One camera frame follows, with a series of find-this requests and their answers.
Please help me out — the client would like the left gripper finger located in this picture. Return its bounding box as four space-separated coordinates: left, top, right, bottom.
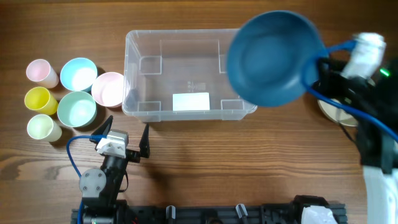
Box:
92 115 113 137
139 124 150 157

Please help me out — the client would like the mint green bowl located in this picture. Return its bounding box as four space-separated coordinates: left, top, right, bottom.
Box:
57 91 97 128

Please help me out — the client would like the pink bowl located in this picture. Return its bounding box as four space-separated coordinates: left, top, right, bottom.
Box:
91 72 124 108

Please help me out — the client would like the light blue bowl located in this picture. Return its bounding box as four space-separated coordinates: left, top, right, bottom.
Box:
60 57 98 92

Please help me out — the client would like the dark blue plate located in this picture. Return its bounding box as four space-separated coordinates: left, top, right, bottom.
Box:
226 11 325 107

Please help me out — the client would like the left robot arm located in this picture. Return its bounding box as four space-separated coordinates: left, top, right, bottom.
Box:
74 116 150 224

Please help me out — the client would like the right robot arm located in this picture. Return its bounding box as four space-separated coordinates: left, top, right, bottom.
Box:
312 58 397 223

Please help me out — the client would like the clear plastic storage container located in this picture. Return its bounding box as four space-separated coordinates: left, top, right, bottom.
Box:
122 29 257 123

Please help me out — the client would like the pale green plastic cup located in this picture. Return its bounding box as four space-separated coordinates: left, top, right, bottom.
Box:
27 114 62 142

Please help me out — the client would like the yellow plastic cup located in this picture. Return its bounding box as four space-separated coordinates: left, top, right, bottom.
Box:
24 86 58 115

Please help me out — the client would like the pink plastic cup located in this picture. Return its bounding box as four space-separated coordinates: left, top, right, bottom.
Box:
26 59 59 88

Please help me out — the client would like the left blue cable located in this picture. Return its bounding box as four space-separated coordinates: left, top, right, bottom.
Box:
65 134 107 224

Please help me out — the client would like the blue cable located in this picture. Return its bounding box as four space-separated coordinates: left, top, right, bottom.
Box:
300 39 398 144
65 134 107 224

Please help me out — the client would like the right blue cable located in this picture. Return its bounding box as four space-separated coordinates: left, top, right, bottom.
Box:
300 39 398 144

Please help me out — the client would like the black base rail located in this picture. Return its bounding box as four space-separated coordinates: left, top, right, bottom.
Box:
70 195 348 224

